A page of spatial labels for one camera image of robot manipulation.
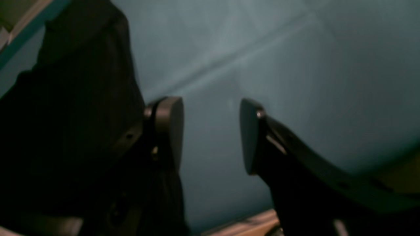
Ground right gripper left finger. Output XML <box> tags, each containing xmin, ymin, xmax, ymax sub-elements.
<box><xmin>112</xmin><ymin>96</ymin><xmax>185</xmax><ymax>236</ymax></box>

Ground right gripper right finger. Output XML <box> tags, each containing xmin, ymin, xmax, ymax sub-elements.
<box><xmin>240</xmin><ymin>98</ymin><xmax>419</xmax><ymax>236</ymax></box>

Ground black T-shirt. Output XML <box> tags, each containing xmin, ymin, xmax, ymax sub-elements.
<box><xmin>0</xmin><ymin>0</ymin><xmax>191</xmax><ymax>236</ymax></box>

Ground teal table cloth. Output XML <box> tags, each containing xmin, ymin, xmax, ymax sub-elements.
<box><xmin>0</xmin><ymin>0</ymin><xmax>420</xmax><ymax>234</ymax></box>

